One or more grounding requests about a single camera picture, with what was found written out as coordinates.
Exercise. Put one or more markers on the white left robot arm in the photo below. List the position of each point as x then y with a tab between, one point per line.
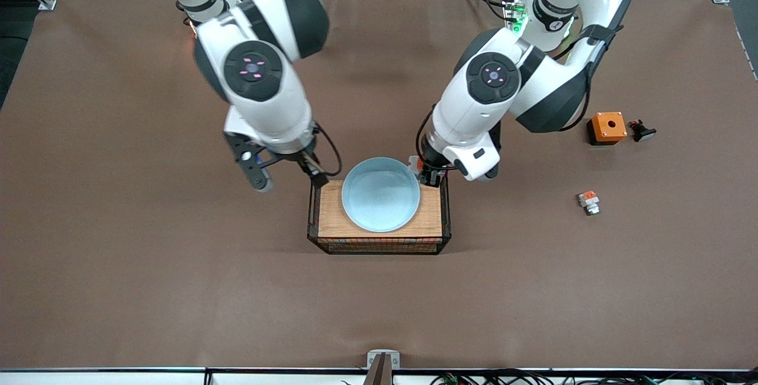
468	112

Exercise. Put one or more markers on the wooden board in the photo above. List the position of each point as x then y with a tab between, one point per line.
328	213

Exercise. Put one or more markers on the grey orange contact block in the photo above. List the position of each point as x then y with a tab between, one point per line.
588	200

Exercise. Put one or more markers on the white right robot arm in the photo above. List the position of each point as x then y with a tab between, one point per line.
266	106

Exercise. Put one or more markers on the brown table cover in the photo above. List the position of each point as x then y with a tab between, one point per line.
177	284

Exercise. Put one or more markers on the light blue round plate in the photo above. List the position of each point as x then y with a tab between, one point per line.
381	194

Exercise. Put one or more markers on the black push button head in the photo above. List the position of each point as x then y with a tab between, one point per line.
642	132

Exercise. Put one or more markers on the brown post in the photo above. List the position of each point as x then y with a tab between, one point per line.
379	376

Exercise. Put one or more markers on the grey metal bracket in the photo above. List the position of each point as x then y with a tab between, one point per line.
371	360

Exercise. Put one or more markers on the orange button enclosure box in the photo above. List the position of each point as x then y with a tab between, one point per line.
610	127

